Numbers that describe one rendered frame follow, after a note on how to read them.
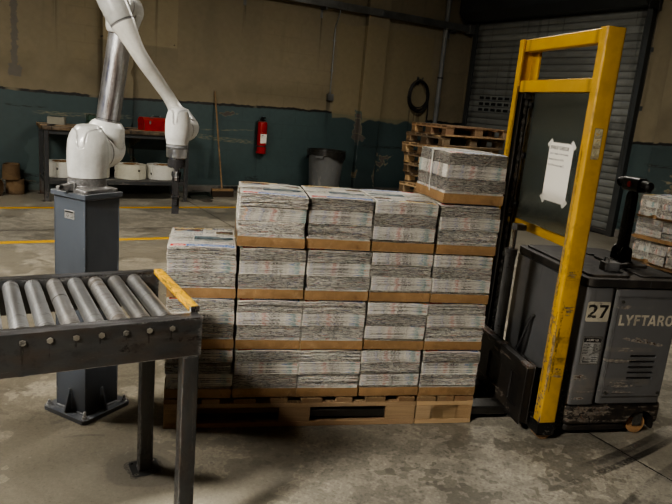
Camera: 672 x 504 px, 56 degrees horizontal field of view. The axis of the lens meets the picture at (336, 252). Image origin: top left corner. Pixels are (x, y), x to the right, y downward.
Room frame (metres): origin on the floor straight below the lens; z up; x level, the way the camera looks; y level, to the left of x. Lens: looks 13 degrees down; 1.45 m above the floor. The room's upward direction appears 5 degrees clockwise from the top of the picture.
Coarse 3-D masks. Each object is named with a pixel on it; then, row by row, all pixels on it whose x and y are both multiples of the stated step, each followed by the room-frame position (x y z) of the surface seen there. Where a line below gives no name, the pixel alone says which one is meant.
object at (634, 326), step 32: (544, 256) 3.17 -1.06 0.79; (608, 256) 3.25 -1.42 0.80; (544, 288) 3.11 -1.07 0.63; (608, 288) 2.80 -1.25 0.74; (640, 288) 2.85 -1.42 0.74; (512, 320) 3.37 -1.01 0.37; (544, 320) 3.06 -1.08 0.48; (576, 320) 2.81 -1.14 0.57; (608, 320) 2.81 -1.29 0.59; (640, 320) 2.84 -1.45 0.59; (544, 352) 3.02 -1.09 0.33; (576, 352) 2.78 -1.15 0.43; (608, 352) 2.82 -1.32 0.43; (640, 352) 2.85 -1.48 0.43; (576, 384) 2.78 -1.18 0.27; (608, 384) 2.82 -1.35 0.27; (640, 384) 2.86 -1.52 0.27; (576, 416) 2.78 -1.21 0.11; (608, 416) 2.82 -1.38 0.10; (640, 416) 2.88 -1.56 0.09
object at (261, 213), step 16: (240, 192) 2.64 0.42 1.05; (256, 192) 2.60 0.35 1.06; (272, 192) 2.65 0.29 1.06; (288, 192) 2.70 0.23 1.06; (304, 192) 2.76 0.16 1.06; (240, 208) 2.58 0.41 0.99; (256, 208) 2.59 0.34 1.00; (272, 208) 2.60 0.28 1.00; (288, 208) 2.61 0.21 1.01; (304, 208) 2.62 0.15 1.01; (240, 224) 2.58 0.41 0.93; (256, 224) 2.59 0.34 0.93; (272, 224) 2.60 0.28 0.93; (288, 224) 2.62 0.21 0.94; (304, 224) 2.63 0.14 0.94
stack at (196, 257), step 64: (192, 256) 2.53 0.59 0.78; (256, 256) 2.59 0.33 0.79; (320, 256) 2.66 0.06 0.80; (384, 256) 2.72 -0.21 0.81; (256, 320) 2.59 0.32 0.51; (320, 320) 2.65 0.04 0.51; (384, 320) 2.73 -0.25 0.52; (256, 384) 2.60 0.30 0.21; (320, 384) 2.67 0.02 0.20; (384, 384) 2.73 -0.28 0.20
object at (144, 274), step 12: (12, 276) 2.00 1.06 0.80; (24, 276) 2.01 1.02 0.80; (36, 276) 2.02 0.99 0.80; (48, 276) 2.03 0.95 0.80; (60, 276) 2.05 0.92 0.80; (72, 276) 2.06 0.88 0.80; (84, 276) 2.07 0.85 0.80; (108, 276) 2.11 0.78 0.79; (120, 276) 2.13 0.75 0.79; (144, 276) 2.18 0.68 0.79; (0, 288) 1.94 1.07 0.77; (108, 288) 2.11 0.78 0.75; (156, 288) 2.20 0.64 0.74; (0, 300) 1.94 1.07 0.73; (24, 300) 1.98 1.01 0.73; (48, 300) 2.01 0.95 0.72; (72, 300) 2.05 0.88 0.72; (0, 312) 1.94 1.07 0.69
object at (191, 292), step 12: (192, 288) 2.53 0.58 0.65; (204, 288) 2.55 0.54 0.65; (216, 288) 2.56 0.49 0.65; (348, 300) 2.69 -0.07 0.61; (360, 300) 2.70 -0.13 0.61; (372, 300) 2.71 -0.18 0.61; (384, 300) 2.72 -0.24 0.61; (396, 300) 2.73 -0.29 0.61; (408, 300) 2.75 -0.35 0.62; (420, 300) 2.76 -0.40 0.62; (204, 348) 2.55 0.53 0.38; (216, 348) 2.56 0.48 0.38; (228, 348) 2.57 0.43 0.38; (240, 348) 2.58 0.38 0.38; (252, 348) 2.59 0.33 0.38; (264, 348) 2.60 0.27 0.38; (276, 348) 2.62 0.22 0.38; (288, 348) 2.63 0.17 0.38; (300, 348) 2.64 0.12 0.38; (312, 348) 2.65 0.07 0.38; (324, 348) 2.66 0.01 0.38; (336, 348) 2.67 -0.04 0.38; (348, 348) 2.69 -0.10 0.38; (360, 348) 2.70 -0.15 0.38; (372, 348) 2.71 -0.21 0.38; (384, 348) 2.73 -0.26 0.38; (396, 348) 2.74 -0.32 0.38; (408, 348) 2.75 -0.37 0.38; (420, 348) 2.76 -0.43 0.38; (168, 396) 2.52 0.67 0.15; (204, 396) 2.55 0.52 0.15; (216, 396) 2.56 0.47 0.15; (228, 396) 2.57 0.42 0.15; (240, 396) 2.58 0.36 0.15; (252, 396) 2.60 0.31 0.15; (264, 396) 2.61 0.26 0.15; (276, 396) 2.62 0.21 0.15; (288, 396) 2.63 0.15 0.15; (300, 396) 2.64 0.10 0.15; (312, 396) 2.66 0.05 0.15
